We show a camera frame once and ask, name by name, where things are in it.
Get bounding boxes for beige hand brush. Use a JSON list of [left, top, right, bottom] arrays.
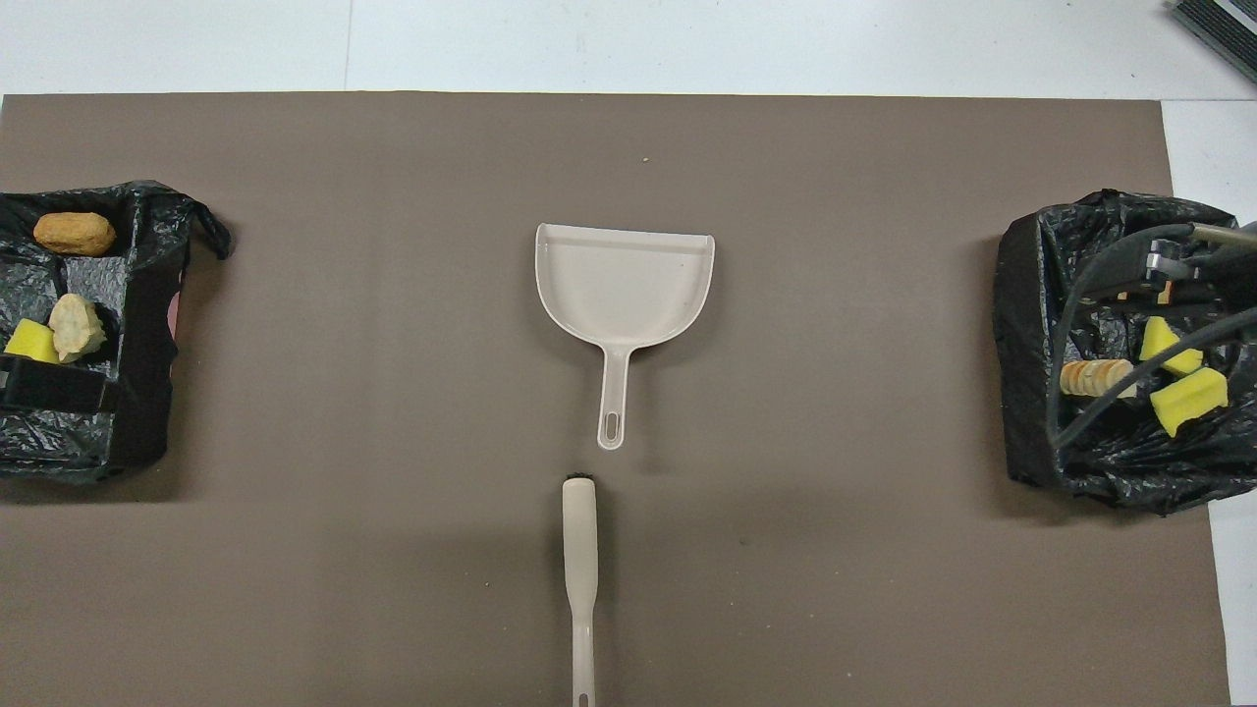
[[562, 473, 601, 707]]

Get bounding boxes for yellow sponge block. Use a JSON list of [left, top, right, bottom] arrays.
[[3, 317, 63, 366]]

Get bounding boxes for brown table mat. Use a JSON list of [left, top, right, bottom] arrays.
[[0, 91, 1233, 707]]

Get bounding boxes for black bag lined bin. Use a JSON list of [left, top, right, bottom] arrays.
[[992, 189, 1257, 517], [0, 180, 234, 484]]

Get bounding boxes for large yellow sponge piece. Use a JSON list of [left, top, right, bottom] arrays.
[[1150, 366, 1230, 439]]

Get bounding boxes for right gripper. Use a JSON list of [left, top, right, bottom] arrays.
[[1080, 222, 1257, 319]]

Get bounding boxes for beige plastic dustpan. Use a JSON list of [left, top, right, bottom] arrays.
[[534, 222, 717, 453]]

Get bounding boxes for pale striped bread piece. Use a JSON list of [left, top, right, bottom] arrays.
[[1060, 358, 1138, 400]]

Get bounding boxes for small striped croissant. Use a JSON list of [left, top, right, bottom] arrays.
[[48, 292, 108, 363]]

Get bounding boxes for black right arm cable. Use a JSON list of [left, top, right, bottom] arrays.
[[1043, 222, 1257, 455]]

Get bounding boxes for small yellow sponge piece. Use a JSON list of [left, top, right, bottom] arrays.
[[1139, 315, 1205, 377]]

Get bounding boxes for brown bread roll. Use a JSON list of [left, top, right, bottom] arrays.
[[32, 211, 118, 259]]

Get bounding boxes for dark ribbed panel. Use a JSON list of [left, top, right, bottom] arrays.
[[1169, 0, 1257, 84]]

